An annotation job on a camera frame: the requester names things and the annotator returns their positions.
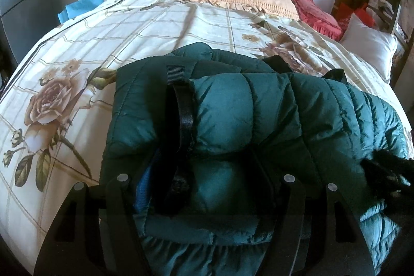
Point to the red ruffled pillow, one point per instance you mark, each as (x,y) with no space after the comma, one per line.
(315,14)

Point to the red clothing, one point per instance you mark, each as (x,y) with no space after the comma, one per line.
(354,15)

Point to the white pillow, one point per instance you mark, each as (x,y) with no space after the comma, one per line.
(368,46)

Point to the bed with floral checked sheet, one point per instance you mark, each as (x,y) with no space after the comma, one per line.
(97,46)

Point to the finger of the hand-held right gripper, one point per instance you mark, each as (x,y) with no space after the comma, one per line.
(388,172)

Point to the wooden chair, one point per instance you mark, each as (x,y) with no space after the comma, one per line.
(396,20)

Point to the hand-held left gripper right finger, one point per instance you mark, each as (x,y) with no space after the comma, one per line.
(291,198)

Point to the green quilted jacket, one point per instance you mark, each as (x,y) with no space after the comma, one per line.
(245,120)

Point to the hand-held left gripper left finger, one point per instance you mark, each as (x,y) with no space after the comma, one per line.
(145,190)

